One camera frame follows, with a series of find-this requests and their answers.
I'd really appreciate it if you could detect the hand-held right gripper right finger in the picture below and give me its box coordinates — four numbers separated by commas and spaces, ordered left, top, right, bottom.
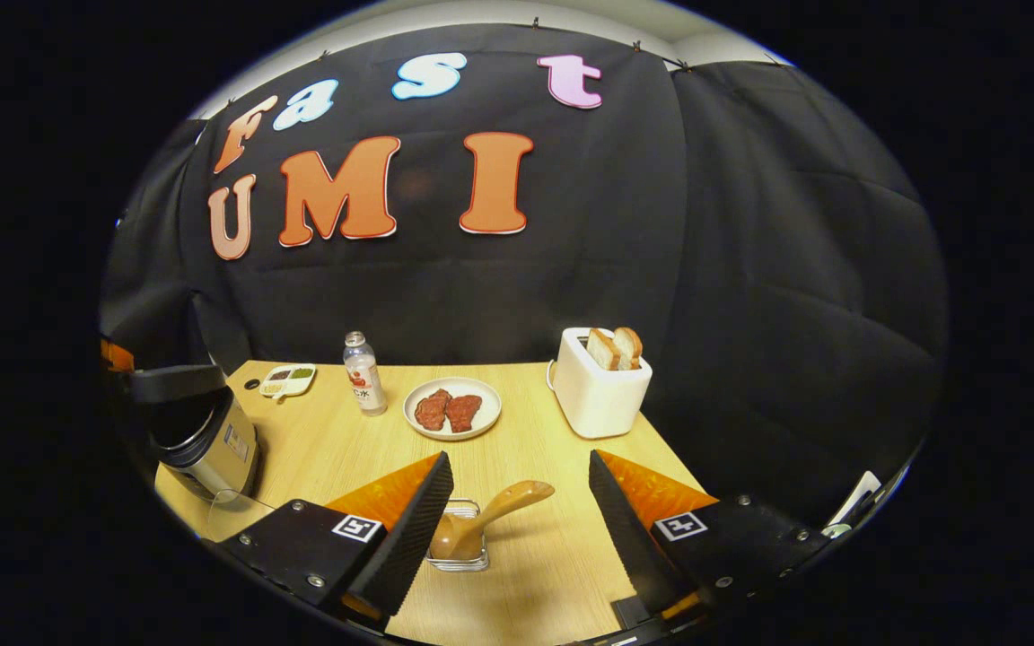
589, 449, 832, 629

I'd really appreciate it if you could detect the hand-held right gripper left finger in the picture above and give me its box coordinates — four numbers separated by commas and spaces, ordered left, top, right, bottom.
216, 451, 453, 633

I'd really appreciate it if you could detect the metal wire chopstick holder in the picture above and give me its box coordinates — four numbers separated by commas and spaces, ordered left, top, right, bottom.
427, 499, 490, 573

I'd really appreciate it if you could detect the wooden spoon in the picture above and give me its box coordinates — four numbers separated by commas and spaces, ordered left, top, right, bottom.
430, 480, 556, 561

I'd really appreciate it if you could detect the silver black rice cooker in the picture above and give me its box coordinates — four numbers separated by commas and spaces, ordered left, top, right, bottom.
125, 363, 260, 503

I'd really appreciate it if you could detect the red meat piece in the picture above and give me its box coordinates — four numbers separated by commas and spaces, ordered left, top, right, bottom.
445, 394, 484, 433
415, 389, 453, 431

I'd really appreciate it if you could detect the white toaster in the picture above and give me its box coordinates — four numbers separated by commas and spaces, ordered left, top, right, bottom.
548, 327, 653, 440

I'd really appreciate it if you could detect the white round plate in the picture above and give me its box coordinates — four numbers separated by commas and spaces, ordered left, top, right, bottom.
403, 377, 503, 441

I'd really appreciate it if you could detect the small white condiment dish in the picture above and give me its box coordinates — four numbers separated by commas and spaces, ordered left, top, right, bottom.
258, 364, 318, 399

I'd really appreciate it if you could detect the clear glass tray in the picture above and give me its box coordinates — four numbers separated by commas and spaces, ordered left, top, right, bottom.
207, 488, 277, 541

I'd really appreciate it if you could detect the clear drink bottle red label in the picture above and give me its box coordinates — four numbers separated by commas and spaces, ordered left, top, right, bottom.
343, 331, 389, 417

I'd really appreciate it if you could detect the toast slice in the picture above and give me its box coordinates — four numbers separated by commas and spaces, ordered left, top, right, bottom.
613, 327, 644, 371
586, 328, 622, 372

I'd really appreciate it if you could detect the black backdrop cloth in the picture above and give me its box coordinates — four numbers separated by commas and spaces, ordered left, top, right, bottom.
100, 22, 949, 532

